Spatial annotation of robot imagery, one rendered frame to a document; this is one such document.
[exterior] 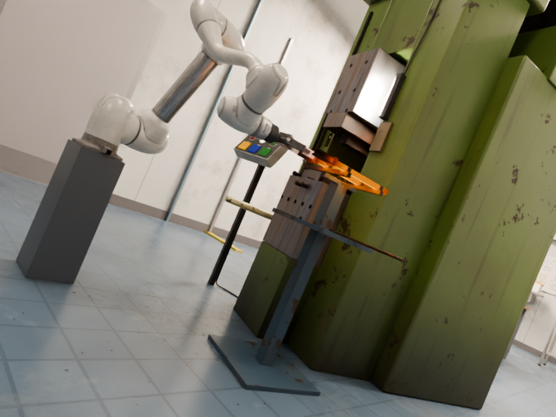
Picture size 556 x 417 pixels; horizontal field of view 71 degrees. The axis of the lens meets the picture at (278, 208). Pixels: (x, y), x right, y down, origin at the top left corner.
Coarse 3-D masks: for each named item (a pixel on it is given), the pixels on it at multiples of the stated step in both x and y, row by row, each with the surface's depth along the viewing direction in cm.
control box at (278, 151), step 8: (248, 136) 282; (240, 144) 277; (256, 144) 272; (264, 144) 269; (240, 152) 274; (248, 152) 268; (256, 152) 265; (272, 152) 260; (280, 152) 264; (248, 160) 274; (256, 160) 266; (264, 160) 259; (272, 160) 260
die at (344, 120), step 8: (328, 120) 239; (336, 120) 232; (344, 120) 225; (352, 120) 228; (360, 120) 230; (328, 128) 240; (336, 128) 233; (344, 128) 226; (352, 128) 229; (360, 128) 231; (368, 128) 234; (352, 136) 234; (360, 136) 232; (368, 136) 235; (368, 144) 237
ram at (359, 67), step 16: (352, 64) 239; (368, 64) 225; (384, 64) 224; (400, 64) 230; (352, 80) 232; (368, 80) 221; (384, 80) 226; (336, 96) 242; (352, 96) 226; (368, 96) 223; (384, 96) 228; (336, 112) 235; (352, 112) 222; (368, 112) 225
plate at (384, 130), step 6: (384, 126) 212; (390, 126) 208; (378, 132) 214; (384, 132) 210; (390, 132) 209; (378, 138) 212; (384, 138) 208; (372, 144) 214; (378, 144) 210; (384, 144) 208; (372, 150) 213; (378, 150) 209
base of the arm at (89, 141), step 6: (84, 132) 171; (72, 138) 175; (78, 138) 174; (84, 138) 169; (90, 138) 168; (96, 138) 168; (84, 144) 164; (90, 144) 167; (96, 144) 168; (102, 144) 169; (108, 144) 171; (96, 150) 168; (102, 150) 168; (108, 150) 171; (114, 150) 175; (114, 156) 174
